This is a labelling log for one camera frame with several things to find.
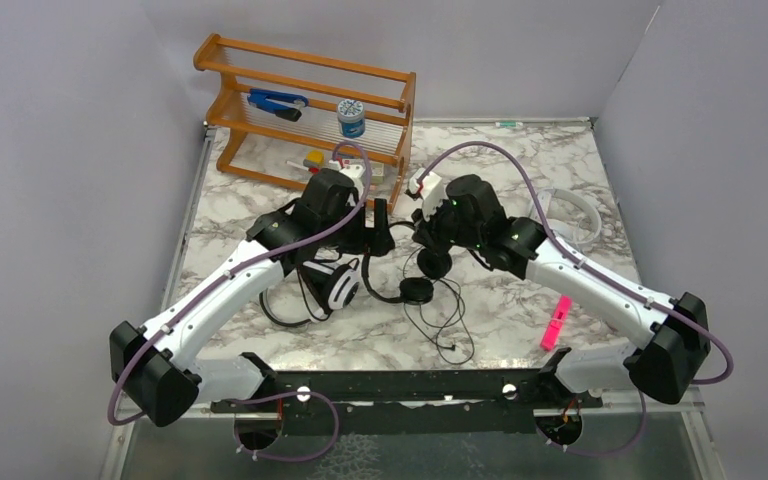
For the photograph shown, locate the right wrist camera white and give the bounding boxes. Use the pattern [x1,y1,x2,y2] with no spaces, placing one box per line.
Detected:
[406,169,447,221]

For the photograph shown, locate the small white red box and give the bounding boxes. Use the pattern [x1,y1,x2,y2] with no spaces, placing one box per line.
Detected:
[370,163,387,185]

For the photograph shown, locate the wooden orange shelf rack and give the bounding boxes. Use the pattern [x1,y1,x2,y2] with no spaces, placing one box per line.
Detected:
[193,33,417,210]

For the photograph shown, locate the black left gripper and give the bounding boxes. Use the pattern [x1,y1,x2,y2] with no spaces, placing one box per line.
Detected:
[318,197,393,256]

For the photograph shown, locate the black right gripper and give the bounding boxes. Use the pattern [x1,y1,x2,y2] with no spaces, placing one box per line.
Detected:
[412,194,485,257]

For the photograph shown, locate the blue lidded jar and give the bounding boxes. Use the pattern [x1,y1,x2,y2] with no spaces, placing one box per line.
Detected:
[336,99,365,138]

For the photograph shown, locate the red white marker pen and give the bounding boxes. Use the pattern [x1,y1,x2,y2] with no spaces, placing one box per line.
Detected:
[285,160,313,173]

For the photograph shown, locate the yellow grey small object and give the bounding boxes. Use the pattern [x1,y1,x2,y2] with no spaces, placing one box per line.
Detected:
[303,150,326,169]

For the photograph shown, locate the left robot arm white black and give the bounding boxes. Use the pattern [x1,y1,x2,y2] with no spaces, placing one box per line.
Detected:
[107,164,371,427]

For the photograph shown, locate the white over-ear headphones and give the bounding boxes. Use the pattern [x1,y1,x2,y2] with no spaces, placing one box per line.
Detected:
[530,188,604,245]

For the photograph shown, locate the white black gaming headset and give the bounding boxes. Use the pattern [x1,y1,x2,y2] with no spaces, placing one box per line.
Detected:
[258,259,360,328]

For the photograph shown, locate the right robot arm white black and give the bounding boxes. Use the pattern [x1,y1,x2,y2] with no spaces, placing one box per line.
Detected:
[406,173,711,407]

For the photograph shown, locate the blue black hand tool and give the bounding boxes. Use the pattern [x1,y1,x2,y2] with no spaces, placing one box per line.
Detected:
[247,88,309,122]

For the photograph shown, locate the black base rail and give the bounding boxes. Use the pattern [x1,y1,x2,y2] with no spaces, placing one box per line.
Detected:
[210,368,602,436]

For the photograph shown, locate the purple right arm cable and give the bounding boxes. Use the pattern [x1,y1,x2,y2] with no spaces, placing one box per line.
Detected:
[413,140,735,460]

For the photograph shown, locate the small black on-ear headphones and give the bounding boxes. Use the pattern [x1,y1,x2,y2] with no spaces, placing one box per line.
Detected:
[360,221,455,307]

